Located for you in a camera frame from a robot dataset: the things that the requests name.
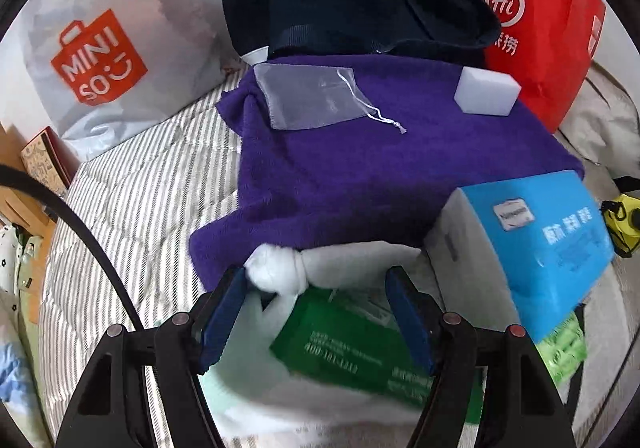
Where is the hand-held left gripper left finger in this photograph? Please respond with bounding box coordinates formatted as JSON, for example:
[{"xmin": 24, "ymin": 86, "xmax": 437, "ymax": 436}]
[{"xmin": 55, "ymin": 265, "xmax": 251, "ymax": 448}]

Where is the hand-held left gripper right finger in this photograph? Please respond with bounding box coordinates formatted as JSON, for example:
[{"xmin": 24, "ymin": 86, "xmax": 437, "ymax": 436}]
[{"xmin": 384, "ymin": 265, "xmax": 576, "ymax": 448}]

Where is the green packet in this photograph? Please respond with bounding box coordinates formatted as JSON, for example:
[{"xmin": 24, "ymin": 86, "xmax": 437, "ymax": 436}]
[{"xmin": 270, "ymin": 288, "xmax": 486, "ymax": 424}]

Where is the white knotted plastic bag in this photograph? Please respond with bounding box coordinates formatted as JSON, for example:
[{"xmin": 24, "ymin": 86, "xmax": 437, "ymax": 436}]
[{"xmin": 200, "ymin": 243, "xmax": 486, "ymax": 448}]

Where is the blue tissue pack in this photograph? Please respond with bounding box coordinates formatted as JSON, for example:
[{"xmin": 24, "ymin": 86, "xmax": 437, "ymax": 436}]
[{"xmin": 424, "ymin": 169, "xmax": 616, "ymax": 344}]

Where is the green pocket tissue pack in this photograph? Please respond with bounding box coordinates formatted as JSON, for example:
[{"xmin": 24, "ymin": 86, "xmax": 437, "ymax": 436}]
[{"xmin": 537, "ymin": 310, "xmax": 588, "ymax": 386}]

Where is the yellow zip pouch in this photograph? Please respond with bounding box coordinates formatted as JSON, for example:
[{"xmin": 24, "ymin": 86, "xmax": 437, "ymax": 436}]
[{"xmin": 600, "ymin": 194, "xmax": 640, "ymax": 259}]

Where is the striped bed sheet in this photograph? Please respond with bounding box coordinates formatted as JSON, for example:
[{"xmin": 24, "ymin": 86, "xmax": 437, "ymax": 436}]
[{"xmin": 40, "ymin": 73, "xmax": 251, "ymax": 448}]

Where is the purple towel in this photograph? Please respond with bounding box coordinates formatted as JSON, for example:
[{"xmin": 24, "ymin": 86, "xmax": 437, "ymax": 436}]
[{"xmin": 189, "ymin": 53, "xmax": 586, "ymax": 291}]

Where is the white floral cloth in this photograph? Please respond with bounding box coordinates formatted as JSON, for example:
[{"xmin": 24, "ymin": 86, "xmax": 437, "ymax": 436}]
[{"xmin": 0, "ymin": 223, "xmax": 51, "ymax": 319}]

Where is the patterned cardboard box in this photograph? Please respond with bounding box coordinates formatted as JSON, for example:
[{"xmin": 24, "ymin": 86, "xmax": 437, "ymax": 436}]
[{"xmin": 20, "ymin": 126, "xmax": 76, "ymax": 194}]

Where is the white sponge block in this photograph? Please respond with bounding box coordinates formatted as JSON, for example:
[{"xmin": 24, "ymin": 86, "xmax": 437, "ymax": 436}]
[{"xmin": 454, "ymin": 67, "xmax": 522, "ymax": 117}]

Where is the wooden furniture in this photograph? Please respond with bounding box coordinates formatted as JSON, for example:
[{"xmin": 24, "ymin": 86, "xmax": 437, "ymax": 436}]
[{"xmin": 0, "ymin": 123, "xmax": 56, "ymax": 234}]

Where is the red shopping bag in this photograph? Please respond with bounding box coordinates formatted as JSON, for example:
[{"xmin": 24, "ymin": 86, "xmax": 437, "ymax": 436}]
[{"xmin": 470, "ymin": 0, "xmax": 607, "ymax": 134}]

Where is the white plastic shopping bag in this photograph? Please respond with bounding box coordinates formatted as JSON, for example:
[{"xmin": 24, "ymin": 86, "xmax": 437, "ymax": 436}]
[{"xmin": 20, "ymin": 0, "xmax": 236, "ymax": 161}]

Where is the thick black cable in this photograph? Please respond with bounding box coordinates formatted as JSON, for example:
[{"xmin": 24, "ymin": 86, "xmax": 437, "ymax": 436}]
[{"xmin": 0, "ymin": 165, "xmax": 146, "ymax": 329}]

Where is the translucent drawstring pouch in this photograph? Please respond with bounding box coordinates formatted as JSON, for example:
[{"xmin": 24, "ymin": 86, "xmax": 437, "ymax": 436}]
[{"xmin": 254, "ymin": 64, "xmax": 407, "ymax": 134}]

